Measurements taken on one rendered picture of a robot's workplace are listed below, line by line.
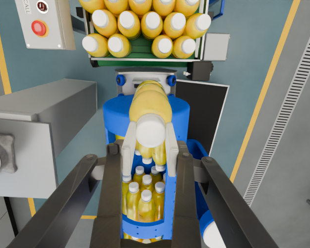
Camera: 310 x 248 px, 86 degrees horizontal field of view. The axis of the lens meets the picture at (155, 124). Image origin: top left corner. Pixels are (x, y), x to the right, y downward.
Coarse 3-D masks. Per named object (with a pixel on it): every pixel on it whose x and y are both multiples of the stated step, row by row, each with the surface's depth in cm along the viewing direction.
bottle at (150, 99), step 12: (144, 84) 33; (156, 84) 33; (144, 96) 25; (156, 96) 25; (132, 108) 25; (144, 108) 23; (156, 108) 23; (168, 108) 25; (132, 120) 24; (168, 120) 24
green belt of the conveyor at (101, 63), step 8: (96, 32) 64; (136, 40) 65; (144, 40) 66; (136, 48) 66; (144, 48) 67; (112, 56) 67; (128, 56) 67; (136, 56) 68; (144, 56) 68; (152, 56) 68; (192, 56) 69; (104, 64) 69; (112, 64) 69; (120, 64) 69; (128, 64) 69; (136, 64) 69; (144, 64) 70; (152, 64) 70; (160, 64) 70; (168, 64) 70; (176, 64) 70; (184, 64) 70
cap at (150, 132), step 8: (144, 120) 20; (152, 120) 20; (160, 120) 21; (136, 128) 21; (144, 128) 20; (152, 128) 20; (160, 128) 20; (136, 136) 21; (144, 136) 21; (152, 136) 21; (160, 136) 21; (144, 144) 21; (152, 144) 21
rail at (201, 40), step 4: (204, 0) 57; (208, 0) 55; (204, 4) 57; (208, 4) 55; (204, 8) 57; (204, 12) 57; (204, 36) 59; (200, 40) 61; (200, 44) 61; (200, 48) 61; (200, 52) 61; (200, 56) 61
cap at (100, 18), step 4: (96, 12) 44; (100, 12) 44; (92, 16) 45; (96, 16) 45; (100, 16) 45; (104, 16) 45; (96, 20) 45; (100, 20) 45; (104, 20) 45; (96, 24) 45; (100, 24) 45; (104, 24) 45
